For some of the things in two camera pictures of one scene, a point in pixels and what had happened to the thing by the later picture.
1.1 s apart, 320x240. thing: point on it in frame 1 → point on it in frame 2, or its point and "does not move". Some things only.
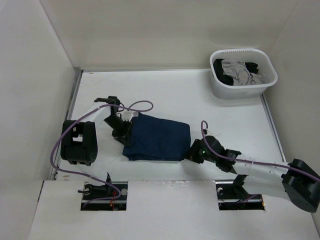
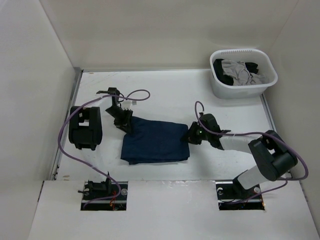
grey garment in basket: [238, 71] does not move
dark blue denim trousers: [152, 138] does not move
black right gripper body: [198, 155] → [197, 134]
